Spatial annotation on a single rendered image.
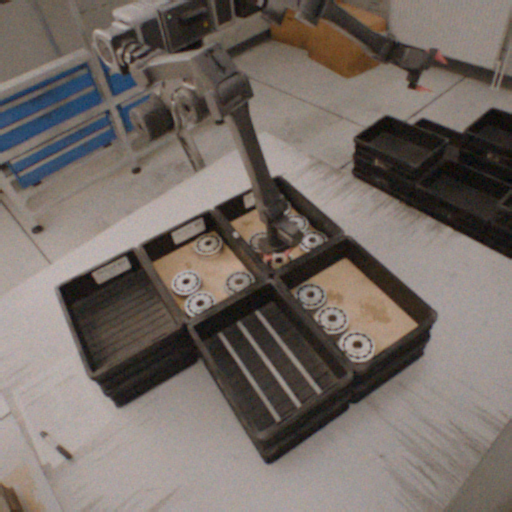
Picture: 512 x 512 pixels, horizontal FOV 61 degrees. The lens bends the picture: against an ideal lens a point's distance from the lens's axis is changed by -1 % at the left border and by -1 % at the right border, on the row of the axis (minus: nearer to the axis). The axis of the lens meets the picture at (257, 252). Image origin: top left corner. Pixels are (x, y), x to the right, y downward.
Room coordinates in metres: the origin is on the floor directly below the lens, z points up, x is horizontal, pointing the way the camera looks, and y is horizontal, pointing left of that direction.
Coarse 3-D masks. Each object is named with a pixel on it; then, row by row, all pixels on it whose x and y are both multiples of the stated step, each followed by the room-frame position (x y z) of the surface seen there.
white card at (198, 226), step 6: (192, 222) 1.17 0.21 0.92; (198, 222) 1.17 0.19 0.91; (180, 228) 1.15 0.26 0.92; (186, 228) 1.15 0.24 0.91; (192, 228) 1.16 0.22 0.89; (198, 228) 1.17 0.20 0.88; (204, 228) 1.18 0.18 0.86; (174, 234) 1.13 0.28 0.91; (180, 234) 1.14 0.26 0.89; (186, 234) 1.15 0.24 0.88; (192, 234) 1.16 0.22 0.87; (174, 240) 1.13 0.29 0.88; (180, 240) 1.14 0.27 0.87
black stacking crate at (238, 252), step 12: (204, 216) 1.19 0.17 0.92; (216, 228) 1.17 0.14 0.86; (156, 240) 1.11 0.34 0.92; (168, 240) 1.12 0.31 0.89; (192, 240) 1.16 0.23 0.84; (228, 240) 1.09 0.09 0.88; (156, 252) 1.10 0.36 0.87; (168, 252) 1.12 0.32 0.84; (240, 252) 1.01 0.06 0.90; (252, 264) 0.93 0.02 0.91
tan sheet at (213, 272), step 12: (180, 252) 1.11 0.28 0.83; (192, 252) 1.10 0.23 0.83; (228, 252) 1.07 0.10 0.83; (156, 264) 1.08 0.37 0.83; (168, 264) 1.07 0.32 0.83; (180, 264) 1.06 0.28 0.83; (192, 264) 1.05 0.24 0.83; (204, 264) 1.04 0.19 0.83; (216, 264) 1.03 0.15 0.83; (228, 264) 1.02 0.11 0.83; (240, 264) 1.01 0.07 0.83; (168, 276) 1.01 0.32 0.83; (204, 276) 0.98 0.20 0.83; (216, 276) 0.97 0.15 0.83; (168, 288) 0.96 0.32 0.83; (204, 288) 0.93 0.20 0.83; (216, 288) 0.92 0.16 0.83; (180, 300) 0.90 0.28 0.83
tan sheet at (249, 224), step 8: (248, 216) 1.24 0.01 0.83; (256, 216) 1.23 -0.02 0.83; (232, 224) 1.21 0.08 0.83; (240, 224) 1.21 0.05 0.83; (248, 224) 1.20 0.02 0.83; (256, 224) 1.19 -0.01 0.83; (240, 232) 1.16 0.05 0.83; (248, 232) 1.16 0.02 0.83; (256, 232) 1.15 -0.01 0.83; (296, 248) 1.04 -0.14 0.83; (296, 256) 1.00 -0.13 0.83
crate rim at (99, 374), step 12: (120, 252) 1.07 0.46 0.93; (144, 264) 1.00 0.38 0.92; (60, 300) 0.90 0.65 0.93; (168, 300) 0.83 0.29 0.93; (180, 324) 0.73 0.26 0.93; (72, 336) 0.76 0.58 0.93; (168, 336) 0.70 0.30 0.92; (144, 348) 0.67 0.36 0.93; (84, 360) 0.67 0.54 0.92; (120, 360) 0.65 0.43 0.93; (132, 360) 0.65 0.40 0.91; (96, 372) 0.62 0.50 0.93; (108, 372) 0.62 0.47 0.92
